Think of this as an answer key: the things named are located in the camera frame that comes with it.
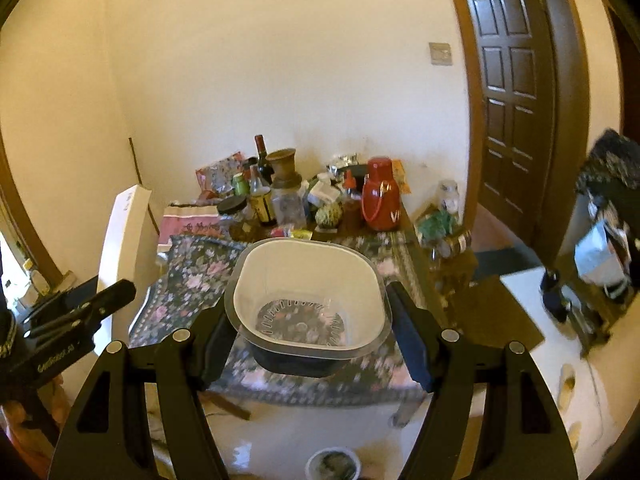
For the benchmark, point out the white plastic strainer basin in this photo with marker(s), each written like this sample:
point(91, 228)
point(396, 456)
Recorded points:
point(310, 280)

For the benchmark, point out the yellow label glass bottle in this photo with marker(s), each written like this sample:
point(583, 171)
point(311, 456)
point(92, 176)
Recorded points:
point(262, 205)

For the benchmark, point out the floral tablecloth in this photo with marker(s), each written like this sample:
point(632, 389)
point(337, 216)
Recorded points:
point(190, 280)

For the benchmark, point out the white plastic bucket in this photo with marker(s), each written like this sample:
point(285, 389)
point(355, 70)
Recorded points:
point(332, 465)

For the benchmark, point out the red cap sauce bottle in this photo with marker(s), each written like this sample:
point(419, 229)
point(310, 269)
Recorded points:
point(351, 205)

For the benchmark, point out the wooden table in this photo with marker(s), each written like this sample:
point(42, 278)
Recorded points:
point(425, 265)

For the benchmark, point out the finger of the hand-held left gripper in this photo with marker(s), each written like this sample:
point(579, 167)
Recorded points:
point(115, 295)

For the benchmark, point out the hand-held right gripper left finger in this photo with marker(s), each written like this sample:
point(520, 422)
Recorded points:
point(215, 355)

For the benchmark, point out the clear glass jar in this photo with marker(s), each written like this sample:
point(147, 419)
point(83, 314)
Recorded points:
point(290, 207)

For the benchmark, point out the brown panelled door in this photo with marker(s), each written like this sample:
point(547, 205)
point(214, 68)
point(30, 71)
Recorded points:
point(515, 110)

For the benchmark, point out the beige light switch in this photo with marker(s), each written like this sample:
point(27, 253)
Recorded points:
point(440, 53)

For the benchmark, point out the brown wooden vase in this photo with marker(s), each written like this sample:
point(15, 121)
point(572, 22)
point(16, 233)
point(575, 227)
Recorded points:
point(285, 167)

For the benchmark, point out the dark wine bottle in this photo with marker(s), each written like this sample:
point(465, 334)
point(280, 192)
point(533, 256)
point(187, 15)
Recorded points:
point(261, 155)

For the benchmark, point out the floral paper packet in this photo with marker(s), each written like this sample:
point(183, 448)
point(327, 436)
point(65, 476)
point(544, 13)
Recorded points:
point(217, 172)

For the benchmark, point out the green cap bottle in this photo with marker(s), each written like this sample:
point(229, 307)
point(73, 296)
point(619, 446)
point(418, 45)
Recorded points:
point(241, 185)

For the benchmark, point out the green plastic bag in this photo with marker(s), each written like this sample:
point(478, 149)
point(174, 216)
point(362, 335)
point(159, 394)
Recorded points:
point(435, 225)

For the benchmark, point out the dark patterned bag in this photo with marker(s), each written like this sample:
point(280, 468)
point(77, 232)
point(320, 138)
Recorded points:
point(612, 160)

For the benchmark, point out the green round ornament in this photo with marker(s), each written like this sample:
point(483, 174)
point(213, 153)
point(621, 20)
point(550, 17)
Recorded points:
point(328, 216)

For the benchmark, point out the pink patterned cloth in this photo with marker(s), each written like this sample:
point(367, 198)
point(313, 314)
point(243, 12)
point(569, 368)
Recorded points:
point(187, 222)

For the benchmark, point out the red thermos jug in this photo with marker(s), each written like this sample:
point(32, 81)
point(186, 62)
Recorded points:
point(380, 200)

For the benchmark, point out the white paper bag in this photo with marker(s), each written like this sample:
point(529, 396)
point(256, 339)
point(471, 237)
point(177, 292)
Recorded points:
point(597, 255)

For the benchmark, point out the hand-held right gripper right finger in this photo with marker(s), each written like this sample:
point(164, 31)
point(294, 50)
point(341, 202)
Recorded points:
point(410, 345)

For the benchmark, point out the glass jar with black lid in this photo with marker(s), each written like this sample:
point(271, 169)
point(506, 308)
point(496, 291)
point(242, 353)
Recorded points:
point(232, 215)

